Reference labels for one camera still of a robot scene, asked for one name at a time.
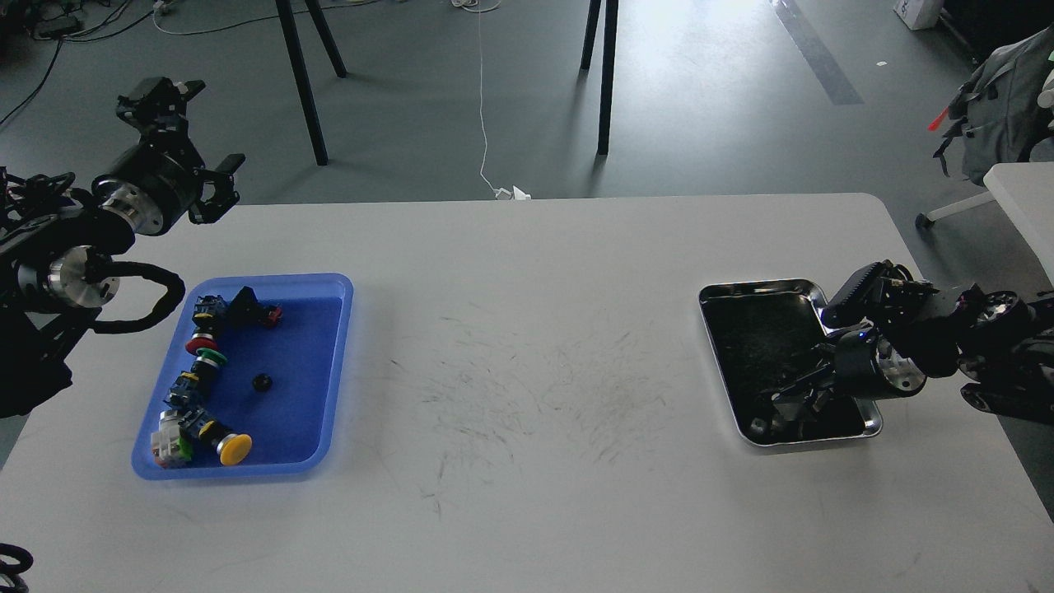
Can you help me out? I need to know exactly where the yellow push button switch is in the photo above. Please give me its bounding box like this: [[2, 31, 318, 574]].
[[197, 420, 253, 466]]

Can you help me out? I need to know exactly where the black right table leg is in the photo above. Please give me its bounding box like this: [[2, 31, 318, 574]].
[[580, 1, 620, 156]]

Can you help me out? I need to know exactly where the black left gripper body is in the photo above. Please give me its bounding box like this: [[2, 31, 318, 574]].
[[91, 142, 204, 236]]

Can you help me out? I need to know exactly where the black table leg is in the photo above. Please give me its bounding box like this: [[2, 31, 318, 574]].
[[580, 1, 620, 156], [274, 1, 347, 166]]

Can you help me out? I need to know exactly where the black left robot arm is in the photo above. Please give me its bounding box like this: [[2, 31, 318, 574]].
[[2, 77, 245, 418]]

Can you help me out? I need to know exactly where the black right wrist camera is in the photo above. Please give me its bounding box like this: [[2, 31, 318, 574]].
[[820, 260, 893, 329]]

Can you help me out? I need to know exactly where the green white switch block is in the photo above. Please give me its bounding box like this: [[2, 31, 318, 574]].
[[150, 409, 194, 469]]

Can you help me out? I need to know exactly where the black red industrial part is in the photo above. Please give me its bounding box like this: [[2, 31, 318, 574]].
[[226, 286, 282, 328]]

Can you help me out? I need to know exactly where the grey backpack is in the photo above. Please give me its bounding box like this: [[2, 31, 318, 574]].
[[930, 26, 1053, 185]]

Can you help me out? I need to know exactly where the silver metal tray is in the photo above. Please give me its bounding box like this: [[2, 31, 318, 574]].
[[697, 278, 884, 453]]

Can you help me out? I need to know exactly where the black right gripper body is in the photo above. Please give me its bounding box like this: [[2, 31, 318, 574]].
[[833, 328, 928, 400]]

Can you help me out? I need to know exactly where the green push button switch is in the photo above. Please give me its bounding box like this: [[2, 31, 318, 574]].
[[169, 347, 227, 398]]

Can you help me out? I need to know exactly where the red push button switch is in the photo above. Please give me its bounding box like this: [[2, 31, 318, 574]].
[[184, 328, 222, 356]]

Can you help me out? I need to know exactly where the white floor cable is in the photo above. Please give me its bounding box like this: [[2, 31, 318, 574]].
[[450, 0, 533, 201]]

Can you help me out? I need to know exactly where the white side table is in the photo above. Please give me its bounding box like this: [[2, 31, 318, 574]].
[[985, 162, 1053, 280]]

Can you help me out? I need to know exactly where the small black gear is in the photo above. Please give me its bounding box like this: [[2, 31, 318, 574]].
[[251, 374, 273, 393]]

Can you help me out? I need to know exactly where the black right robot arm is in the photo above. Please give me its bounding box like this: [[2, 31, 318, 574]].
[[762, 273, 1052, 424]]

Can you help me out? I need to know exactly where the white office chair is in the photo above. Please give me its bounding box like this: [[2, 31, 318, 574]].
[[914, 191, 996, 230]]

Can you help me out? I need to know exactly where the white cardboard box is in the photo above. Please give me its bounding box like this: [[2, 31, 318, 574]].
[[893, 0, 945, 31]]

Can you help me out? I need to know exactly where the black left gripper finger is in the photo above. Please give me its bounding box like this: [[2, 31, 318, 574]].
[[115, 77, 206, 146], [188, 153, 247, 225]]

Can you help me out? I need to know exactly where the blue plastic tray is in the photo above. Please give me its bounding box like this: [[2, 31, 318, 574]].
[[131, 273, 354, 480]]

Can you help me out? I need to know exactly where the black left table leg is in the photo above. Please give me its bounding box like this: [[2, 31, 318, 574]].
[[274, 1, 347, 166]]

